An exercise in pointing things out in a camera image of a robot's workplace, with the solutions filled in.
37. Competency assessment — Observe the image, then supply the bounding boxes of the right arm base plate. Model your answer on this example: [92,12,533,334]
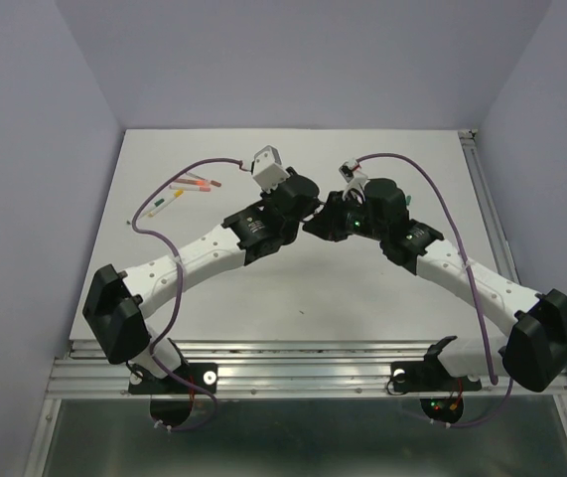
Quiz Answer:
[388,361,467,395]

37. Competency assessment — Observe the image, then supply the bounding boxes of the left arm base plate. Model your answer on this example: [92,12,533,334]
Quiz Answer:
[126,361,220,397]

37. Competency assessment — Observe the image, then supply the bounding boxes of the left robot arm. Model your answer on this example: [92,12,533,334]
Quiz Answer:
[82,170,320,392]

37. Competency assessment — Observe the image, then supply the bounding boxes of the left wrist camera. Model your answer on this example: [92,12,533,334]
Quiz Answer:
[251,145,290,193]

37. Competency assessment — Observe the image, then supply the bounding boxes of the long white green-tip pen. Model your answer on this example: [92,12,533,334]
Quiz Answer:
[140,198,166,217]

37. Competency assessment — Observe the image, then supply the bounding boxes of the aluminium front rail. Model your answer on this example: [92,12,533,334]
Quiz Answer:
[47,340,567,398]

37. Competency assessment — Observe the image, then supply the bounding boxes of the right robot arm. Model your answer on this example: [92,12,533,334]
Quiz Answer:
[303,179,567,393]

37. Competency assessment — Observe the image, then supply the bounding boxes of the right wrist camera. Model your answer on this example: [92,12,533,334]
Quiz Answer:
[339,159,368,194]

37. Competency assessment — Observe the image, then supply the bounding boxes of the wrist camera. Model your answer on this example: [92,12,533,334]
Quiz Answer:
[339,159,368,194]
[251,145,290,193]

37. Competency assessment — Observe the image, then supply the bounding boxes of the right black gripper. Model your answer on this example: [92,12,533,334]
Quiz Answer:
[300,190,387,242]

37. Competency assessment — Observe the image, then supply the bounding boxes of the tan orange highlighter pen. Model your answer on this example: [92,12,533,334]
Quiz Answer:
[173,179,210,187]

